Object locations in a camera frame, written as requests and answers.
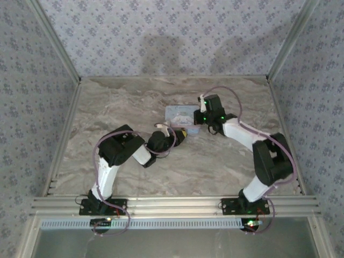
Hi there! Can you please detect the blue cartoon tin box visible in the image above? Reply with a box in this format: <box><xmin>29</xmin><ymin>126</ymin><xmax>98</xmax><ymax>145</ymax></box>
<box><xmin>164</xmin><ymin>105</ymin><xmax>201</xmax><ymax>135</ymax></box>

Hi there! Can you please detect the small lit circuit board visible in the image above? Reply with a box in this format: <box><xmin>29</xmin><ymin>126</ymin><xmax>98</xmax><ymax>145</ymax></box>
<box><xmin>90</xmin><ymin>218</ymin><xmax>112</xmax><ymax>233</ymax></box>
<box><xmin>241</xmin><ymin>218</ymin><xmax>263</xmax><ymax>232</ymax></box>

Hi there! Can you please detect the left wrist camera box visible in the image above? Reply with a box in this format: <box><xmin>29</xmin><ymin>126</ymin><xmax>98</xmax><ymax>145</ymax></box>
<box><xmin>153</xmin><ymin>122</ymin><xmax>173</xmax><ymax>137</ymax></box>

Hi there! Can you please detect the purple camera cable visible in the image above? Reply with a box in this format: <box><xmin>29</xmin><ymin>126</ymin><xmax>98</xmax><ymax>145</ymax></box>
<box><xmin>92</xmin><ymin>126</ymin><xmax>178</xmax><ymax>238</ymax></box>
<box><xmin>203</xmin><ymin>85</ymin><xmax>298</xmax><ymax>235</ymax></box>

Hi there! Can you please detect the aluminium front rail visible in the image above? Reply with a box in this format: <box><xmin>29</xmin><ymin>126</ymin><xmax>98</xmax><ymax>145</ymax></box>
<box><xmin>29</xmin><ymin>196</ymin><xmax>320</xmax><ymax>216</ymax></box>

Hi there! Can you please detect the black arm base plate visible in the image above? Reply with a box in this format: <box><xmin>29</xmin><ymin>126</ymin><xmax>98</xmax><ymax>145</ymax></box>
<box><xmin>79</xmin><ymin>198</ymin><xmax>127</xmax><ymax>216</ymax></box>
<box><xmin>220</xmin><ymin>198</ymin><xmax>270</xmax><ymax>216</ymax></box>

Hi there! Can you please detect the aluminium side rail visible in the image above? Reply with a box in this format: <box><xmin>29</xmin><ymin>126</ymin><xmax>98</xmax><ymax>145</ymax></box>
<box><xmin>42</xmin><ymin>79</ymin><xmax>83</xmax><ymax>197</ymax></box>
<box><xmin>267</xmin><ymin>80</ymin><xmax>307</xmax><ymax>196</ymax></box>

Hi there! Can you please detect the grey slotted cable duct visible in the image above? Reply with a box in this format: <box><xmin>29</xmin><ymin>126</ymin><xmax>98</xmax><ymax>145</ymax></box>
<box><xmin>40</xmin><ymin>218</ymin><xmax>242</xmax><ymax>230</ymax></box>

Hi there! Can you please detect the aluminium frame post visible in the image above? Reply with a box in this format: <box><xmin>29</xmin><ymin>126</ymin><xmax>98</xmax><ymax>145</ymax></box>
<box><xmin>26</xmin><ymin>0</ymin><xmax>82</xmax><ymax>83</ymax></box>
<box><xmin>266</xmin><ymin>0</ymin><xmax>320</xmax><ymax>81</ymax></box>

